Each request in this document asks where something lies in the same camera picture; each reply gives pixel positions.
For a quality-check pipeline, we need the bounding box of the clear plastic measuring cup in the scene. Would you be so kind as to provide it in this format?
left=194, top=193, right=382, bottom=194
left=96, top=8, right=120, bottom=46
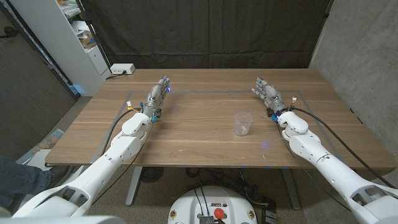
left=234, top=111, right=254, bottom=137

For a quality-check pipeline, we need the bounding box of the person's leg in jeans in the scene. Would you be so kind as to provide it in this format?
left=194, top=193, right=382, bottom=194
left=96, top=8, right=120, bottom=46
left=0, top=154, right=53, bottom=209

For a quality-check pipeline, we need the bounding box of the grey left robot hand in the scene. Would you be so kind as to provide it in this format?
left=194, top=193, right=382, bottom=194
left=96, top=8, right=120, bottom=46
left=141, top=74, right=172, bottom=124

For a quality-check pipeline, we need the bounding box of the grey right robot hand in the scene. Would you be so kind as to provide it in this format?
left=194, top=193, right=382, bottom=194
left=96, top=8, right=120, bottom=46
left=251, top=76, right=289, bottom=121

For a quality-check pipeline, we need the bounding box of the black floor cable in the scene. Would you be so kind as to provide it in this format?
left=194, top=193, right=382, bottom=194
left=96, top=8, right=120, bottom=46
left=185, top=167, right=271, bottom=208

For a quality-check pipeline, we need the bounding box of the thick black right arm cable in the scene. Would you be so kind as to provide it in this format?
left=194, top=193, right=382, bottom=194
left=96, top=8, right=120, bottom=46
left=290, top=106, right=397, bottom=190

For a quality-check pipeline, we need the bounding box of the black backdrop stand pole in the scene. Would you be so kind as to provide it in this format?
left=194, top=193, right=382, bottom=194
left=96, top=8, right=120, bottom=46
left=75, top=0, right=112, bottom=73

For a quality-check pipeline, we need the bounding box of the white shelf cabinet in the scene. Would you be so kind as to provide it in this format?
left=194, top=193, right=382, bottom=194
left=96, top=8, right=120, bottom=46
left=9, top=0, right=112, bottom=97

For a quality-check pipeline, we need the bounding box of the black door handle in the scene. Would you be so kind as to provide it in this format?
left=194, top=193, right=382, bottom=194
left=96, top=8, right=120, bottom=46
left=0, top=26, right=19, bottom=40

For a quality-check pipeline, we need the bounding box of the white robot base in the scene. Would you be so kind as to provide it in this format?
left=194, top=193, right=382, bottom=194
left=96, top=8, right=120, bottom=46
left=167, top=185, right=258, bottom=224

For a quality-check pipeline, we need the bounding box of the round black floor fan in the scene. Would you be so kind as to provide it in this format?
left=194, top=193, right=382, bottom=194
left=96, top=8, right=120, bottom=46
left=139, top=167, right=165, bottom=184

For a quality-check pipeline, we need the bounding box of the black fabric mat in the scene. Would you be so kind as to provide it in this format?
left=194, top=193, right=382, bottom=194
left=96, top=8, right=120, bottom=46
left=80, top=0, right=334, bottom=70

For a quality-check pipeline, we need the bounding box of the person's dark shoe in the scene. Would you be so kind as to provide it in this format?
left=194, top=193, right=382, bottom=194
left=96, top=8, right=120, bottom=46
left=46, top=165, right=72, bottom=189

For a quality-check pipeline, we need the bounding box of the colourful picture book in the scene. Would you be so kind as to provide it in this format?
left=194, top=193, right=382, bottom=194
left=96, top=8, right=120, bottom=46
left=30, top=129, right=65, bottom=155

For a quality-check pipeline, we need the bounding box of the white paper pile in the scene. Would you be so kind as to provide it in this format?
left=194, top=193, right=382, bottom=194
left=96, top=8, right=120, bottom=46
left=70, top=20, right=91, bottom=34

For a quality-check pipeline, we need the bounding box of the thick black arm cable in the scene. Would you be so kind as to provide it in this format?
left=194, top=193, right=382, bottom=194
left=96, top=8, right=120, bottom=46
left=101, top=107, right=142, bottom=156
left=290, top=106, right=397, bottom=190

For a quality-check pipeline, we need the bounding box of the black power adapter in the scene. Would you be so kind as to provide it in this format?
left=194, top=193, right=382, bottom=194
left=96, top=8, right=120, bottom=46
left=261, top=202, right=278, bottom=224

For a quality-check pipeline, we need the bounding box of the grey table leg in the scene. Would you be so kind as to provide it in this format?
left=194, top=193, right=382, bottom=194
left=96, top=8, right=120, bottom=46
left=125, top=166, right=144, bottom=207
left=281, top=167, right=302, bottom=211

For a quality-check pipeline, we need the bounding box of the white power strip box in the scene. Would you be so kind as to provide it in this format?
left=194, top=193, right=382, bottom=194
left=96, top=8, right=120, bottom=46
left=109, top=63, right=136, bottom=75

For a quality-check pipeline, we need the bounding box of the cardboard box on shelf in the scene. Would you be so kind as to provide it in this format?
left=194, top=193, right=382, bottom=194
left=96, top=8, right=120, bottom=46
left=79, top=30, right=97, bottom=49

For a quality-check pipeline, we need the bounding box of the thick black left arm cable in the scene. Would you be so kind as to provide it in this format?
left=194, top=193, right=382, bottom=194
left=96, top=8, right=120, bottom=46
left=101, top=107, right=142, bottom=156

